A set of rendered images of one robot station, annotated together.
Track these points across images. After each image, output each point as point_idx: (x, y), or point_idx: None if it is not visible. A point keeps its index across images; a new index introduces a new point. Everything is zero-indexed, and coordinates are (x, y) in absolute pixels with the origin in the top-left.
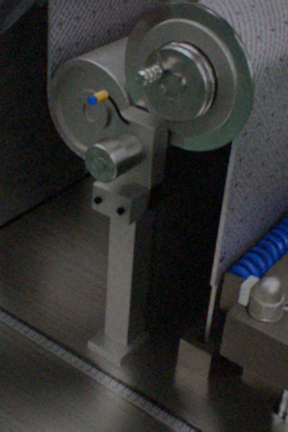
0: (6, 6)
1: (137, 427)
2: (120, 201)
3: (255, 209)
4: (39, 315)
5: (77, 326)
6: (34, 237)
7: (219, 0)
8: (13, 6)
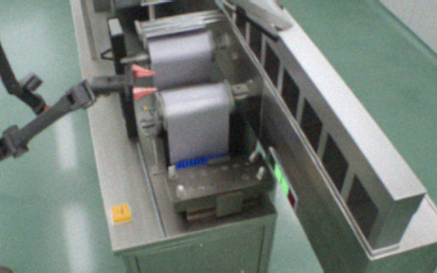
0: (68, 111)
1: (142, 191)
2: (147, 134)
3: (189, 149)
4: (148, 154)
5: (154, 161)
6: None
7: (175, 94)
8: (70, 111)
